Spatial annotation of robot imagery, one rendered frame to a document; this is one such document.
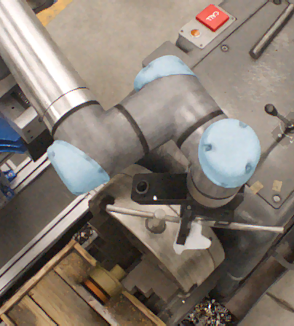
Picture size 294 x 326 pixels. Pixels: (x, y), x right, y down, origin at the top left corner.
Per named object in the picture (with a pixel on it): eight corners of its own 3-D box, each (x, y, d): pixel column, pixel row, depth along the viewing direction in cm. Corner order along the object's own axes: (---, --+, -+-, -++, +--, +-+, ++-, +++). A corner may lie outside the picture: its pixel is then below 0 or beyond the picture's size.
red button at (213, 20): (210, 7, 130) (211, 3, 128) (229, 21, 128) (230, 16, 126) (194, 20, 128) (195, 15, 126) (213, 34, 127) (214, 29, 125)
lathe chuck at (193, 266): (113, 194, 144) (115, 155, 114) (202, 278, 138) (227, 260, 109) (89, 218, 142) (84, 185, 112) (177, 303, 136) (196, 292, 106)
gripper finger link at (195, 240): (204, 268, 93) (216, 230, 88) (170, 263, 93) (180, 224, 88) (204, 256, 96) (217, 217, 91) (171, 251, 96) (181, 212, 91)
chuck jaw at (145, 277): (153, 247, 121) (193, 280, 116) (156, 254, 126) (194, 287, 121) (118, 281, 118) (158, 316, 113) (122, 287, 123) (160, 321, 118)
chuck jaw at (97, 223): (133, 230, 125) (106, 194, 118) (145, 238, 121) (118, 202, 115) (98, 263, 122) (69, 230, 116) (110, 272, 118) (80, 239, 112)
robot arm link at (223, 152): (236, 99, 67) (277, 154, 65) (220, 132, 77) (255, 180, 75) (184, 132, 65) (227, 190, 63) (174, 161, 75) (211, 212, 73)
